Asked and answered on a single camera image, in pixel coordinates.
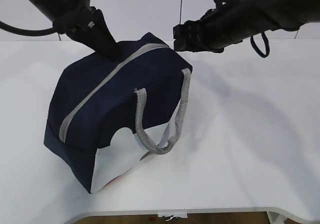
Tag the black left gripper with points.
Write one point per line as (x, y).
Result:
(87, 26)

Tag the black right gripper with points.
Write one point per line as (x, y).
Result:
(189, 37)

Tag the navy blue lunch bag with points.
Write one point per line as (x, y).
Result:
(105, 116)

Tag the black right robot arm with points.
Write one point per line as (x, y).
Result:
(232, 21)

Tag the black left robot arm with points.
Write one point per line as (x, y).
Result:
(52, 9)

